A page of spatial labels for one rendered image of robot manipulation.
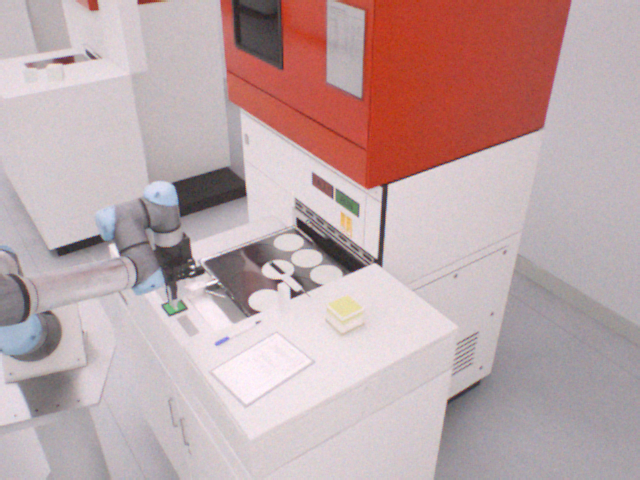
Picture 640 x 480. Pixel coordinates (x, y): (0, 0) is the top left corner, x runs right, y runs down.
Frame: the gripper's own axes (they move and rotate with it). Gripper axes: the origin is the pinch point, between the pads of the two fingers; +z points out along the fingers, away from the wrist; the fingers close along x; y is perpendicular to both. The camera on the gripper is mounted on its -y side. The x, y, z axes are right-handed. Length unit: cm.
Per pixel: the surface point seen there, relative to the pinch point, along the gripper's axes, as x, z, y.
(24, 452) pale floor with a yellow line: 65, 98, -48
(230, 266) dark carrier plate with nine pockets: 15.7, 7.7, 25.6
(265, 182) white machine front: 50, 3, 59
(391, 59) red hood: -15, -60, 59
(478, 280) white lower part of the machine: -16, 30, 108
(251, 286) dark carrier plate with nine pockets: 3.2, 7.7, 26.0
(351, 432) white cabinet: -50, 18, 24
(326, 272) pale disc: -4.1, 7.6, 48.5
